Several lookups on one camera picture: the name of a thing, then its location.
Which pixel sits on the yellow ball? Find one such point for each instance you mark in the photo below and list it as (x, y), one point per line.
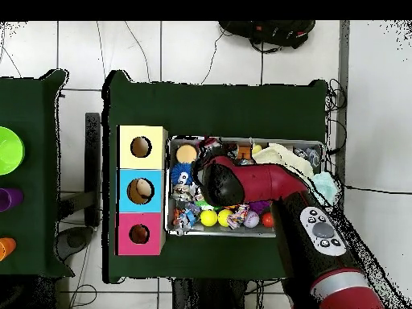
(208, 218)
(224, 218)

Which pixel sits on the purple cup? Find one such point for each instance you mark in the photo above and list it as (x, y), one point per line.
(11, 199)

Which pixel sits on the orange cup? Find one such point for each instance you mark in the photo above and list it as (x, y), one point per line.
(6, 248)

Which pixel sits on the mint green waffle cloth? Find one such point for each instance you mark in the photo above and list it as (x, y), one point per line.
(326, 186)

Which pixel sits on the purple spiky ball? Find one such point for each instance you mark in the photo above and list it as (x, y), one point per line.
(259, 206)

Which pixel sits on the wooden box with three holes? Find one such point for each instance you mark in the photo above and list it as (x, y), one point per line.
(125, 161)

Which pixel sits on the lime green bowl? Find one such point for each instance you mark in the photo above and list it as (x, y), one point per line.
(9, 151)

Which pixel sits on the shallow clear mesh bin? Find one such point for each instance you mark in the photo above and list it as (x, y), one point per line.
(199, 232)

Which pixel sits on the dark green table cloth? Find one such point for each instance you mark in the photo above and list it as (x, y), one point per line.
(209, 112)
(32, 209)

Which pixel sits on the cream waffle cloth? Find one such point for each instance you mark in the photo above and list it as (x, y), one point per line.
(283, 157)

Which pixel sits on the blue fuzzy monster toy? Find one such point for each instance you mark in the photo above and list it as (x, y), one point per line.
(181, 175)

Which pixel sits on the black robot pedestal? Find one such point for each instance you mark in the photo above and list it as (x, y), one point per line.
(206, 296)

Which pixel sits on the tan round foam disc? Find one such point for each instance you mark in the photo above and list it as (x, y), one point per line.
(186, 154)

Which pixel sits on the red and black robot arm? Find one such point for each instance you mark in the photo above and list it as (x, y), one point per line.
(273, 183)

